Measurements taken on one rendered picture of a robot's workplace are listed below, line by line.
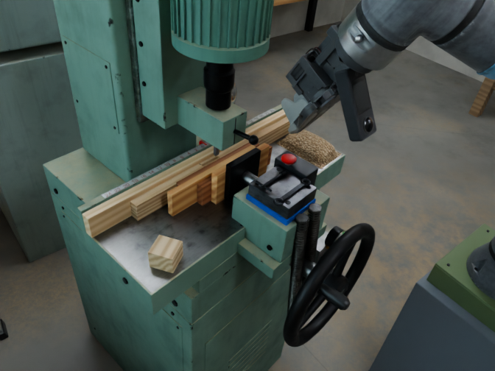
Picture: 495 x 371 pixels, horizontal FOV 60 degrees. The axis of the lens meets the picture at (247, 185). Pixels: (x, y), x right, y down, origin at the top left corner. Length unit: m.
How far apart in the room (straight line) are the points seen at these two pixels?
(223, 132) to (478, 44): 0.46
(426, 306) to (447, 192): 1.40
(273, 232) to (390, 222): 1.58
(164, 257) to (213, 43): 0.36
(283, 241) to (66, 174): 0.61
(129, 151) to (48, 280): 1.07
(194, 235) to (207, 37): 0.36
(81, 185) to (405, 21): 0.82
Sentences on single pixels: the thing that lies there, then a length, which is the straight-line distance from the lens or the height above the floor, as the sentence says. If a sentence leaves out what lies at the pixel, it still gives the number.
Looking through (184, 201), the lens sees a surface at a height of 0.92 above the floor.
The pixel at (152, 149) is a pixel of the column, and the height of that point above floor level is 0.88.
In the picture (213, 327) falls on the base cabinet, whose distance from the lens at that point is 1.03.
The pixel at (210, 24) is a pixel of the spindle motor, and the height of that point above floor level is 1.26.
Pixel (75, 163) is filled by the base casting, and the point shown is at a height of 0.80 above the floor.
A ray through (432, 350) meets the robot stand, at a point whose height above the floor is 0.36.
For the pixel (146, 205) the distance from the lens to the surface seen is 0.85.
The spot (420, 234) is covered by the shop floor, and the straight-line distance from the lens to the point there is 2.34.
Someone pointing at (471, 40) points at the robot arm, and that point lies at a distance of 0.63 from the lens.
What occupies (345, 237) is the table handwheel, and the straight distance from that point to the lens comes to 0.79.
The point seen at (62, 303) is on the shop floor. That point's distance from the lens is 1.91.
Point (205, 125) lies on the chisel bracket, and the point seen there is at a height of 1.04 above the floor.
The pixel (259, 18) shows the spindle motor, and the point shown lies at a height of 1.27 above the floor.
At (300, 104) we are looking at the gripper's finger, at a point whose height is 1.15.
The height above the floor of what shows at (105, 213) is 0.94.
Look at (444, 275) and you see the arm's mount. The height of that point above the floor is 0.61.
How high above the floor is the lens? 1.50
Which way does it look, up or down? 40 degrees down
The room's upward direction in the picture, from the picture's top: 6 degrees clockwise
